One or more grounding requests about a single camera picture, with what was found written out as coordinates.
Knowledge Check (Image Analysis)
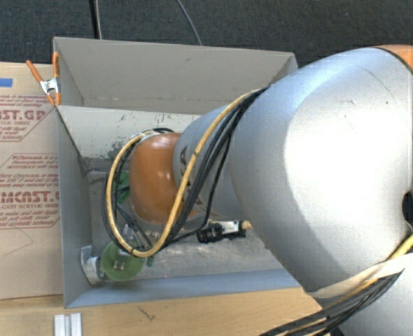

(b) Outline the brown cardboard board, red print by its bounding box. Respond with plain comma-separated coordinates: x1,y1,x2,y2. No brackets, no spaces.
0,60,65,302

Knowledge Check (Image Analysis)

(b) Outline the black cylinder on white bracket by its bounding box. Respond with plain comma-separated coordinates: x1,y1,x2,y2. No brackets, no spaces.
196,219,253,245

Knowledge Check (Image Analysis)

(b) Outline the green round object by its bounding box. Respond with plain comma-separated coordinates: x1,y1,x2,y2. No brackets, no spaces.
100,241,147,282

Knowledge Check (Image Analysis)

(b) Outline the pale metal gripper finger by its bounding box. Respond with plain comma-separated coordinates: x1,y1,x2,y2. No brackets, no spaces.
80,244,98,263
85,255,128,287

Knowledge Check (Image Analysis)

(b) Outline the grey metal bin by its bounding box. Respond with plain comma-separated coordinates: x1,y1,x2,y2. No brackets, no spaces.
52,36,302,309

